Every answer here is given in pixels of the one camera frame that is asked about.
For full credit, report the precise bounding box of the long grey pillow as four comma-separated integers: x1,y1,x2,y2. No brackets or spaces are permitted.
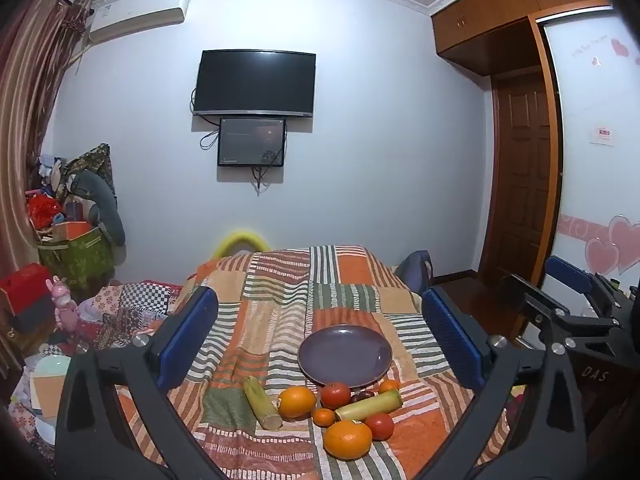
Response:
67,170,127,247

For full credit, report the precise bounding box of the striped brown curtain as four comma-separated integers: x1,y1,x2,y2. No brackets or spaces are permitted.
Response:
0,0,93,281

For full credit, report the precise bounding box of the purple ceramic plate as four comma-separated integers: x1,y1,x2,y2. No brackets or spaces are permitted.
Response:
298,325,393,389

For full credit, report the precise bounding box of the brown wooden door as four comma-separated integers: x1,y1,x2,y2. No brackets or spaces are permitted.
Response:
477,72,551,278

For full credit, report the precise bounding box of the large orange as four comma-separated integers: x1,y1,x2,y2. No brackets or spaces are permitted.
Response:
277,386,317,421
323,420,373,461

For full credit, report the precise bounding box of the small black wall monitor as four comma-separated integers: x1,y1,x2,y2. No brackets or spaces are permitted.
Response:
217,116,287,167

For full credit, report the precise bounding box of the wooden overhead cabinet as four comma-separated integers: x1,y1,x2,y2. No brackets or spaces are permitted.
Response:
431,0,613,78

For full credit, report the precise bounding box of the black monitor cable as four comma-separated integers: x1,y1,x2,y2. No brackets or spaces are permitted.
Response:
251,165,271,196

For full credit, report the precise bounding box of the orange box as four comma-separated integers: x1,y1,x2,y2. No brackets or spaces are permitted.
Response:
52,221,93,241

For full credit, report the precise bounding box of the pink toy bunny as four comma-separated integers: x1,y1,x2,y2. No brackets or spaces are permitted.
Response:
46,277,81,331

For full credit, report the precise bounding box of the checkered cloth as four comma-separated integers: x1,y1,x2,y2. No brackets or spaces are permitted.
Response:
112,282,183,316

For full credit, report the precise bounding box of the white wardrobe door with hearts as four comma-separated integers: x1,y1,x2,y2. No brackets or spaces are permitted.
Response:
542,7,640,291

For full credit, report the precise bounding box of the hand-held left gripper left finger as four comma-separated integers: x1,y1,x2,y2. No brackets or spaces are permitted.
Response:
54,285,236,480

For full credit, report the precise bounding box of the yellow foam ring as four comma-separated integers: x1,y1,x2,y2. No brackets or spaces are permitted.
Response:
212,230,273,260

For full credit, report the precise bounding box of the red box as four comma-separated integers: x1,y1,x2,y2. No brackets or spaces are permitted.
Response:
0,262,56,333

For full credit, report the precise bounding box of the red tomato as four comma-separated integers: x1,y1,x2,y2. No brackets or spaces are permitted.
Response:
320,382,352,410
364,412,395,442

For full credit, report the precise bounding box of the green sugarcane piece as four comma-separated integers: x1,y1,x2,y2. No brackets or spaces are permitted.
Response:
335,389,402,422
243,376,284,431

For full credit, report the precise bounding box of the pale paper box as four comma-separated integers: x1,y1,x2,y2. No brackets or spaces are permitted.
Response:
30,355,71,421

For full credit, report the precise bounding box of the white air conditioner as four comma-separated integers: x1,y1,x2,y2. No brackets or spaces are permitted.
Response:
89,0,193,44

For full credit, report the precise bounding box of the floral bedding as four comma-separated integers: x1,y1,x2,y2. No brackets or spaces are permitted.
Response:
10,280,186,461

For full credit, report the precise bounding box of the green storage box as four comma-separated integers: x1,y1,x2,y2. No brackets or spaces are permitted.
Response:
37,227,116,286

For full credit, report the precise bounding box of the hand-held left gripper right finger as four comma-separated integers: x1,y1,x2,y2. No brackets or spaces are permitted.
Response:
415,285,588,480

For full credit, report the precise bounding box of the blue bag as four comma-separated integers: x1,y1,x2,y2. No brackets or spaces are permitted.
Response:
394,251,435,293

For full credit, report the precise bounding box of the red bag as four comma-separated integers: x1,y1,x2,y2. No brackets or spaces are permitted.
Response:
26,194,63,228

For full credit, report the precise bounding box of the dark floral cloth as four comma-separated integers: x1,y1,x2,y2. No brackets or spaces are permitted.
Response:
65,143,112,181

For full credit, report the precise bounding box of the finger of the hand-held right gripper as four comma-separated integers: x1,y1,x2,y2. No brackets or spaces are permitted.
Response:
500,274,622,361
544,256,621,307

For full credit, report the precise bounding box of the striped patchwork blanket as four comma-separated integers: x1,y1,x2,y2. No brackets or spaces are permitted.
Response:
115,245,511,480

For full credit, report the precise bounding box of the black wall television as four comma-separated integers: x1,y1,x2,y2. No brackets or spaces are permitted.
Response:
192,50,317,118

